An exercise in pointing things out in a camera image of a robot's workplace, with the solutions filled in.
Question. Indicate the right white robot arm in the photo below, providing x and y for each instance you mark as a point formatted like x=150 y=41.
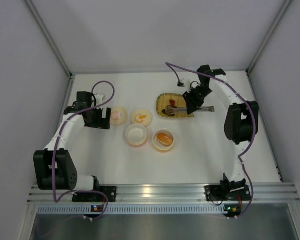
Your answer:
x=240 y=127

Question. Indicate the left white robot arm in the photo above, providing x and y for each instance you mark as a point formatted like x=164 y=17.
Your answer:
x=54 y=166

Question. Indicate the pink lunch box bowl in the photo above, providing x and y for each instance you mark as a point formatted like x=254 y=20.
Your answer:
x=136 y=135

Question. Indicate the black seaweed piece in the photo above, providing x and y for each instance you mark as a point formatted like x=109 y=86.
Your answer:
x=168 y=112

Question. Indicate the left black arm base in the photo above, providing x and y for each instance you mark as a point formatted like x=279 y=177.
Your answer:
x=96 y=195

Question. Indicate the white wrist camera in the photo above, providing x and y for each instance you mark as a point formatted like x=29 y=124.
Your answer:
x=99 y=96
x=184 y=83

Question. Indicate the red sausage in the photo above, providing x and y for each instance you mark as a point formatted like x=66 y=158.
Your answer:
x=172 y=103

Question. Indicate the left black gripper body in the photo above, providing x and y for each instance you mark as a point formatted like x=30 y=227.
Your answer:
x=104 y=118

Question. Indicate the orange lunch box bowl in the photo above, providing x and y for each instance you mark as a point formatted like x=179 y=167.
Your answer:
x=159 y=147

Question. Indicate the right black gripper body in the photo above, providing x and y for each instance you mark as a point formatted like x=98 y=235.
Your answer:
x=192 y=97

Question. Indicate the metal tongs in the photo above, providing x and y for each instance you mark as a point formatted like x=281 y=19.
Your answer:
x=189 y=111

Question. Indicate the sesame bun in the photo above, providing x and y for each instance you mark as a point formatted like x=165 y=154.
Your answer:
x=165 y=139

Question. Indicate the aluminium mounting rail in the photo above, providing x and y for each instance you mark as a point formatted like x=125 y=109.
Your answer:
x=278 y=192

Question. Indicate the cream lid pink handle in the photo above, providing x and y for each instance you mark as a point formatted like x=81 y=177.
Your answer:
x=119 y=116

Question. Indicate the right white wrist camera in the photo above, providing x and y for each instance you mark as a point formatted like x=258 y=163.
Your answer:
x=184 y=83

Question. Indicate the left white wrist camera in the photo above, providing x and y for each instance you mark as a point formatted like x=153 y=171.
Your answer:
x=99 y=96

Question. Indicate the slotted cable duct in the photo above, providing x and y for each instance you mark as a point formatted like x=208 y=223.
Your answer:
x=130 y=209

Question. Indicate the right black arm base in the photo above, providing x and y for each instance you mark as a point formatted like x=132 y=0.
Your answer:
x=217 y=193

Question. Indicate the cream lid orange handle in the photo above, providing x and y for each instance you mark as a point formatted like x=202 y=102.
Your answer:
x=141 y=116

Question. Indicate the bamboo woven tray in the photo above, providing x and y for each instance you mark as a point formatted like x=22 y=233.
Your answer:
x=167 y=103

